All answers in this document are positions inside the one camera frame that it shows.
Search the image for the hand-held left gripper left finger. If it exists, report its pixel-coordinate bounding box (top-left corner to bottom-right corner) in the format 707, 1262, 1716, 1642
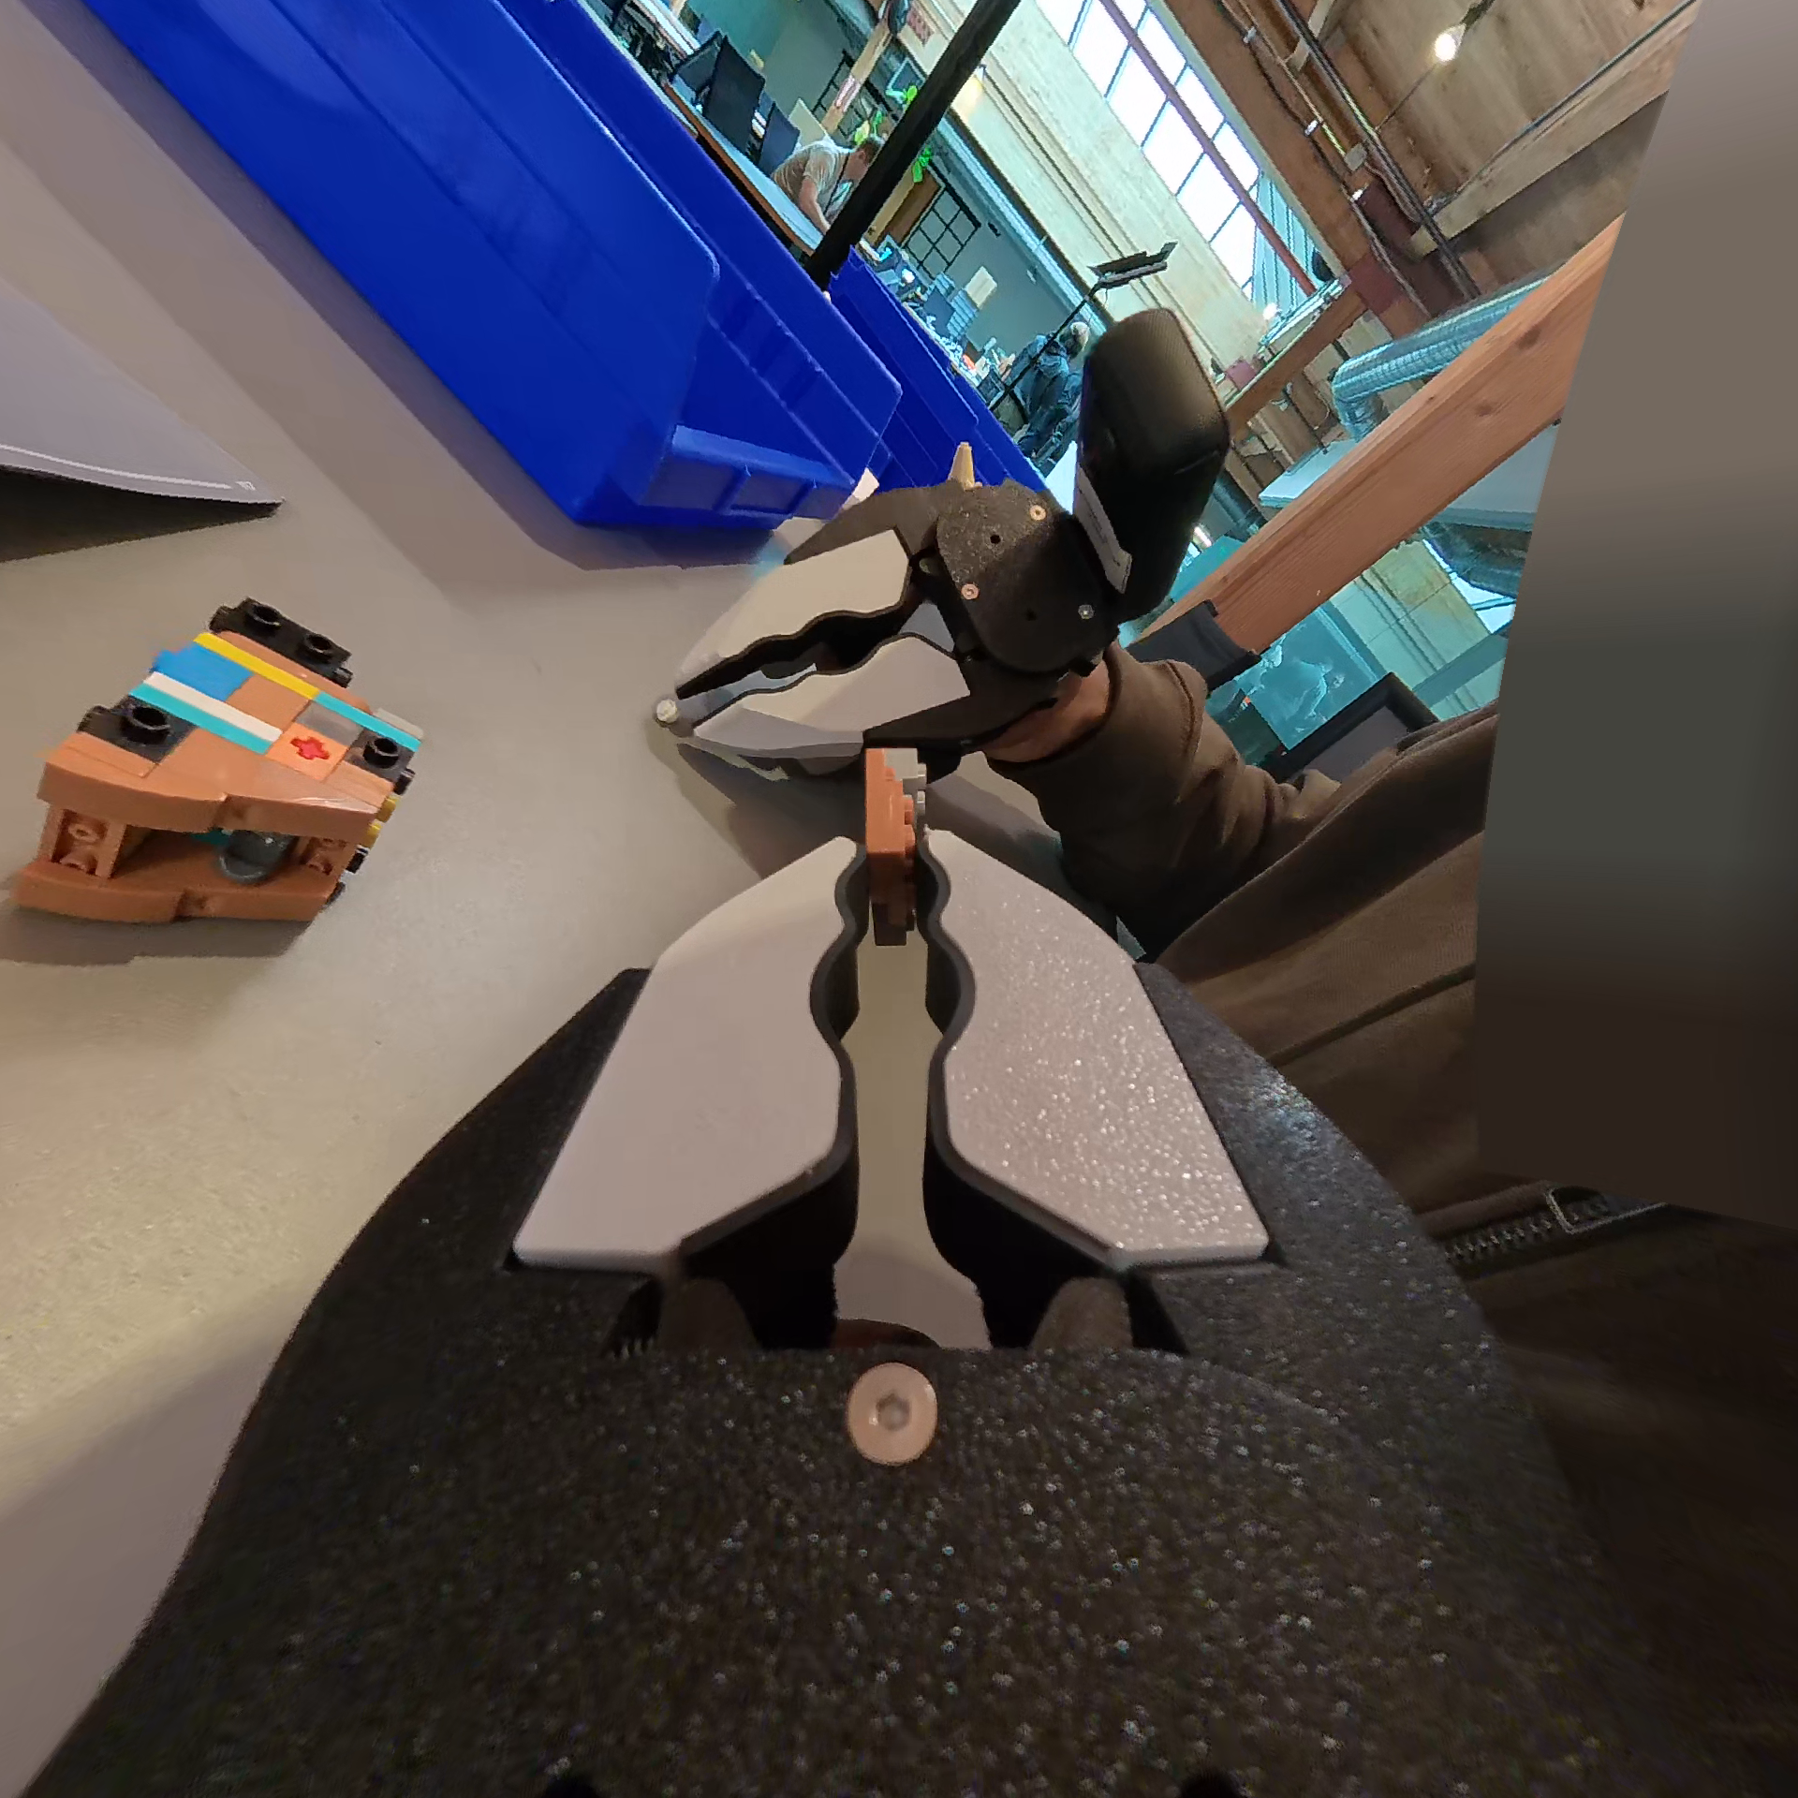
510, 839, 862, 1274

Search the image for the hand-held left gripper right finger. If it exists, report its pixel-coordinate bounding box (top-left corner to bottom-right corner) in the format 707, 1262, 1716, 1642
916, 833, 1274, 1276

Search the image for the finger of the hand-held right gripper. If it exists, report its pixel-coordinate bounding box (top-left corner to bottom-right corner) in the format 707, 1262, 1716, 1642
673, 492, 933, 700
673, 625, 985, 779

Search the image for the small brick assembly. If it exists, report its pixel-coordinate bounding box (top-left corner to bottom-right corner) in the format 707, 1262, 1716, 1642
862, 750, 937, 946

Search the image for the blue plastic bin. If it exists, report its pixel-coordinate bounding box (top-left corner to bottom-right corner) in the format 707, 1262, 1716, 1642
82, 0, 905, 532
828, 251, 1053, 497

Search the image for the person's right forearm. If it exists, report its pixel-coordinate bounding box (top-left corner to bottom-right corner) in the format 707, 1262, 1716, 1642
983, 654, 1343, 962

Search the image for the brown zip jacket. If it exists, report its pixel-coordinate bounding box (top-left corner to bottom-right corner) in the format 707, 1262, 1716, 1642
1137, 706, 1798, 1798

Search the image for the wooden beam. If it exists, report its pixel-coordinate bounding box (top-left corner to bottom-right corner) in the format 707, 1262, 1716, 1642
1147, 211, 1631, 654

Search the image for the black pole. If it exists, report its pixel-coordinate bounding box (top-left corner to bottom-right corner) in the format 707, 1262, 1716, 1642
803, 0, 1020, 295

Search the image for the multicoloured brick model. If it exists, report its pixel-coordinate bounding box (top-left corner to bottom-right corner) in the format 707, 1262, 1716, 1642
11, 596, 423, 928

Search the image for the grey instruction booklet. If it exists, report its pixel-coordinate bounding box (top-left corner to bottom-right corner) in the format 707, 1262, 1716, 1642
0, 274, 285, 515

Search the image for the metal air duct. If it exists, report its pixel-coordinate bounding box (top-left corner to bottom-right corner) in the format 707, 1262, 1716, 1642
1332, 266, 1561, 442

